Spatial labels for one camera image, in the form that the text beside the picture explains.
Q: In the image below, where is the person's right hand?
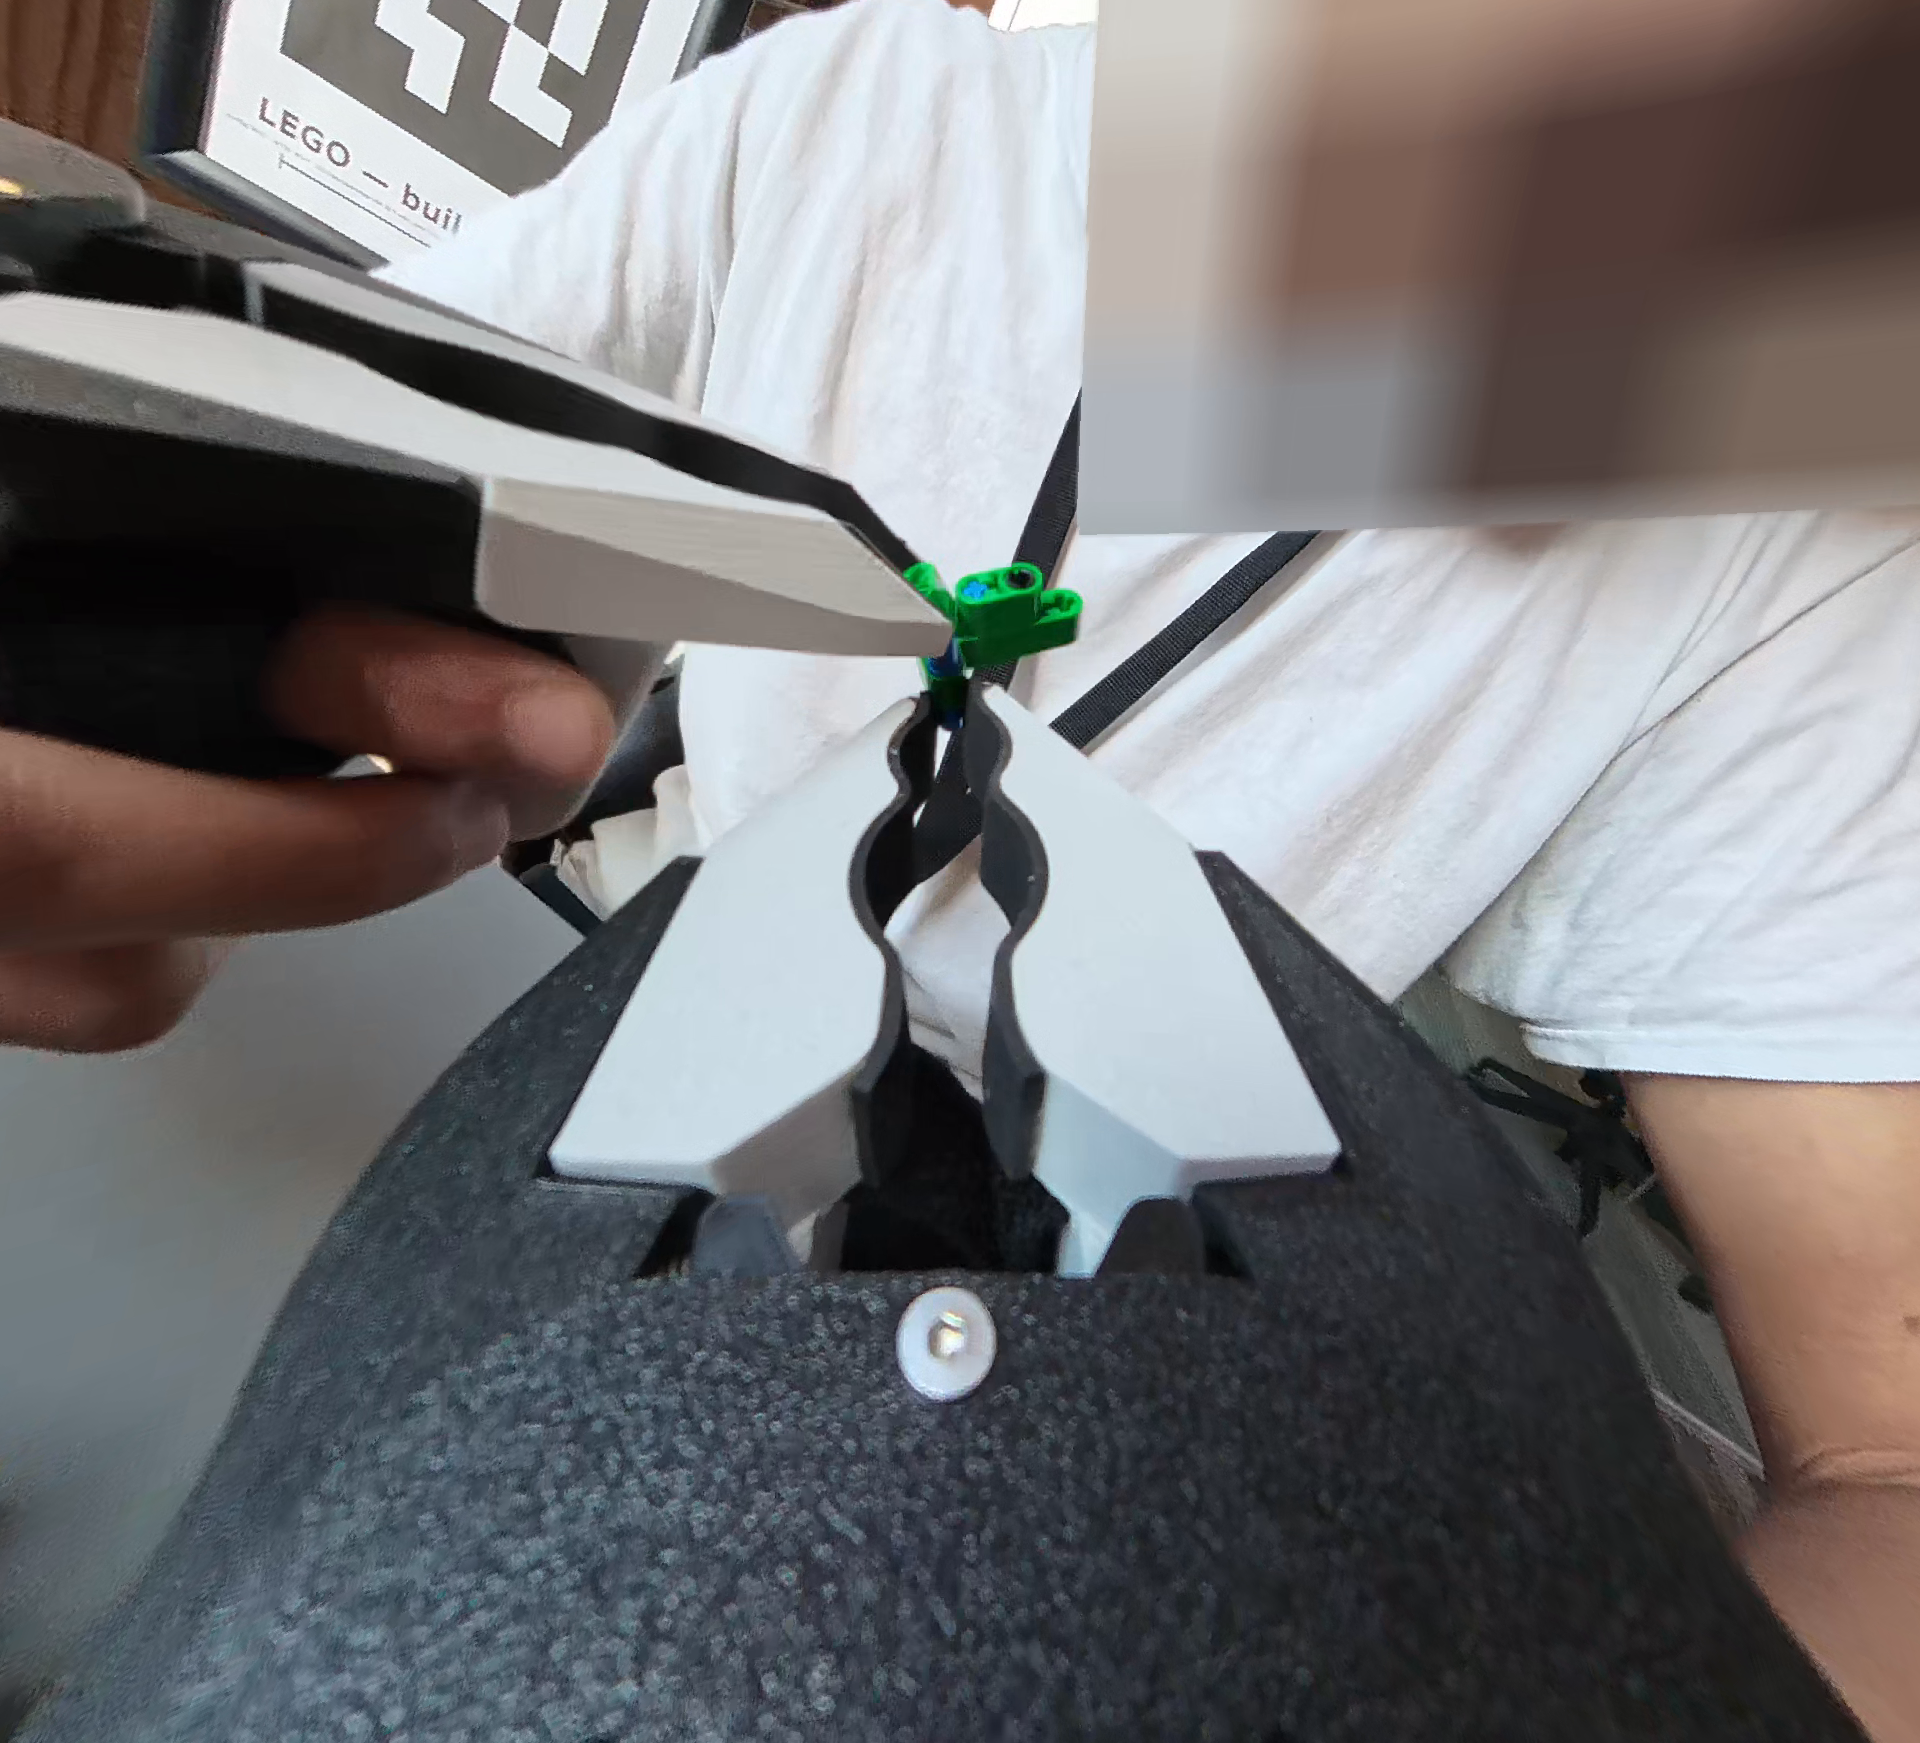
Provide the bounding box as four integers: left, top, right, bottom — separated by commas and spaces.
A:
0, 608, 616, 1054

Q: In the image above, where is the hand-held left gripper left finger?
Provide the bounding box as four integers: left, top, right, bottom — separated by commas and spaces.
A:
546, 691, 946, 1271

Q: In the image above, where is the person's white t-shirt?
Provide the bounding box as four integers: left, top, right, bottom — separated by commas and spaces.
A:
373, 0, 1920, 1086

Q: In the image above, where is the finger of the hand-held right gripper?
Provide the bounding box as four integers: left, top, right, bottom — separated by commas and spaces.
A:
0, 299, 954, 661
243, 262, 922, 571

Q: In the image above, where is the green lego beam assembly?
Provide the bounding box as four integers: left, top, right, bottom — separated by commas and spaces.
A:
903, 560, 1087, 702

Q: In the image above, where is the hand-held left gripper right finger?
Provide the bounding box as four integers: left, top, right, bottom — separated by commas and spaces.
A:
959, 682, 1340, 1276

